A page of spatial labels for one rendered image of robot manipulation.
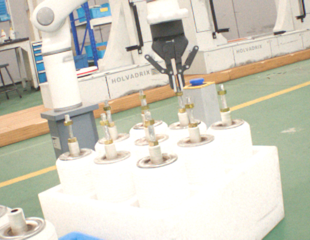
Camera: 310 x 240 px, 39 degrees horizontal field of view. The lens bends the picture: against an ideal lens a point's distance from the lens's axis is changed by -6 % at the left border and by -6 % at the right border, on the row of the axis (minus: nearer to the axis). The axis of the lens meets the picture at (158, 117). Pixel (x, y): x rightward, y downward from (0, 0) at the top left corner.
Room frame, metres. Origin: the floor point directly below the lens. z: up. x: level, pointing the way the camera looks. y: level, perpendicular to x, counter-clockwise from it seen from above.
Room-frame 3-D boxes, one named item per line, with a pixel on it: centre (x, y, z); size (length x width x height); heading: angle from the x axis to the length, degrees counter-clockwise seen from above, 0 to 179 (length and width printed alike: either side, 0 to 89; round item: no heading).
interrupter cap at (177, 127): (1.04, -0.06, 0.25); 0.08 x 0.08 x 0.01
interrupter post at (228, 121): (0.96, -0.14, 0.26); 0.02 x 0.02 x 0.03
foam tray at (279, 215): (0.96, 0.02, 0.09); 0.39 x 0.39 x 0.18; 47
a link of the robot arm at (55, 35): (1.37, 0.26, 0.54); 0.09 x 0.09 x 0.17; 87
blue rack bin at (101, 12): (6.25, 0.57, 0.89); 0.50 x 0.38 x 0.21; 32
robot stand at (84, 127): (1.36, 0.26, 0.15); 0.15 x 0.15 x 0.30; 31
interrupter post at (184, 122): (1.04, -0.06, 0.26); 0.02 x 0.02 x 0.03
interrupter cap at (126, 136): (1.04, 0.11, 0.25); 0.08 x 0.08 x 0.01
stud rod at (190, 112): (0.88, -0.06, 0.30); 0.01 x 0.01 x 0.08; 74
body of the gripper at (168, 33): (1.04, -0.06, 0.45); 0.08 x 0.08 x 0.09
